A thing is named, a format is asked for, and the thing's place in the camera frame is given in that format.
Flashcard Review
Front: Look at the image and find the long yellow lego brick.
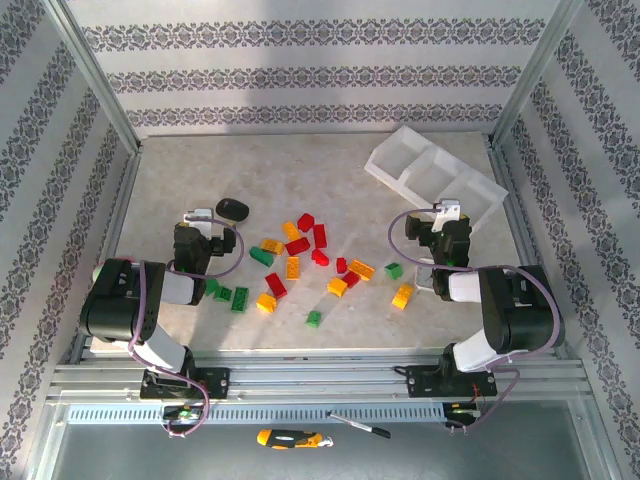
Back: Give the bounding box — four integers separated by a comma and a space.
391, 283, 416, 311
348, 259, 376, 282

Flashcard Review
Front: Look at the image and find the white three-compartment container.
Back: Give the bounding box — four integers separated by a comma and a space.
363, 125, 510, 236

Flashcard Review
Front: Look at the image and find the black oval object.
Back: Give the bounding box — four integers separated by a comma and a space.
215, 198, 251, 221

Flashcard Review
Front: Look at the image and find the small white plastic piece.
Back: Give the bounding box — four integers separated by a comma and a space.
413, 257, 436, 293

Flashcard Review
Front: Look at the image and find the small electronics board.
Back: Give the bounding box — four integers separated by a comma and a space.
162, 405, 204, 421
444, 402, 481, 419

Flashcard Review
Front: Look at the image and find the black marker pen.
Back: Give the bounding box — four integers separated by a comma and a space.
327, 412, 392, 440

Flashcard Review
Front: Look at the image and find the orange black utility knife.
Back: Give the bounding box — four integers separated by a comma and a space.
256, 428, 334, 450

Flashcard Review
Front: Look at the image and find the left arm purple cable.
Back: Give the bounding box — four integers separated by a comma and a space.
127, 214, 246, 439

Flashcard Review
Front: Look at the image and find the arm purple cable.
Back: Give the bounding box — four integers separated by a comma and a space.
127, 214, 246, 439
388, 207, 566, 434

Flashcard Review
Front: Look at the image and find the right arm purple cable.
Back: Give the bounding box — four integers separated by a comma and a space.
388, 207, 566, 434

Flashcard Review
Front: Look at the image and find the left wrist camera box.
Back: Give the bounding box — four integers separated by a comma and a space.
183, 208, 216, 236

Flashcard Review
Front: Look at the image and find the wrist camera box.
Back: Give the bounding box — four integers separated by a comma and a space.
183, 208, 216, 236
432, 198, 463, 231

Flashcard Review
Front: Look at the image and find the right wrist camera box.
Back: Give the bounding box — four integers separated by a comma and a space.
432, 198, 463, 231

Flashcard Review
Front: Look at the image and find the aluminium side rail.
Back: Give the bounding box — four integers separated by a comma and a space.
487, 139, 566, 359
69, 147, 144, 364

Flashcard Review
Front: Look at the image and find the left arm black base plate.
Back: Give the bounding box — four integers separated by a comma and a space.
139, 367, 231, 400

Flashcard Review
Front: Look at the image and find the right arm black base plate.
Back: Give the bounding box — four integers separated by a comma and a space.
403, 364, 499, 399

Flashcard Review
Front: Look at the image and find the aluminium mounting rail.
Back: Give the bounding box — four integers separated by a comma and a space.
45, 349, 587, 404

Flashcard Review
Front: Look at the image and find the slotted grey cable duct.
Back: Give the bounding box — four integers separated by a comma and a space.
66, 403, 447, 426

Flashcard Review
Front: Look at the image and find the aluminium frame post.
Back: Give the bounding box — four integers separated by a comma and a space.
492, 0, 584, 147
42, 0, 144, 151

